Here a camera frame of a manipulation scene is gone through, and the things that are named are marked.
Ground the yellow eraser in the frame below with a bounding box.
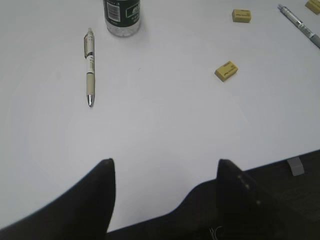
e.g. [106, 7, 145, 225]
[305, 0, 320, 15]
[232, 9, 252, 23]
[214, 61, 239, 82]

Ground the clear water bottle green label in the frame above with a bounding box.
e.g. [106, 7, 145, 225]
[103, 0, 141, 38]

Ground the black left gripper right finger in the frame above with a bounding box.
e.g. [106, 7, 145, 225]
[216, 159, 283, 233]

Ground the grey table edge bracket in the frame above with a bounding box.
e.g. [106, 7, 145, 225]
[287, 156, 305, 176]

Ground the grey grip pen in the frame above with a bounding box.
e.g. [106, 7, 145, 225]
[277, 4, 320, 48]

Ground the yellow eraser centre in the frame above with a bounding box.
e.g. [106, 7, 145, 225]
[232, 9, 252, 23]

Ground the beige grip pen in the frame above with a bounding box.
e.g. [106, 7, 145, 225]
[84, 28, 96, 108]

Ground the yellow eraser right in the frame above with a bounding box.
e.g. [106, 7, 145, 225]
[305, 0, 320, 15]

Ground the yellow eraser front left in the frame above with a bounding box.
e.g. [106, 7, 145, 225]
[214, 61, 239, 82]

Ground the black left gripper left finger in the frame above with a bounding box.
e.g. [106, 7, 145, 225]
[0, 158, 116, 240]

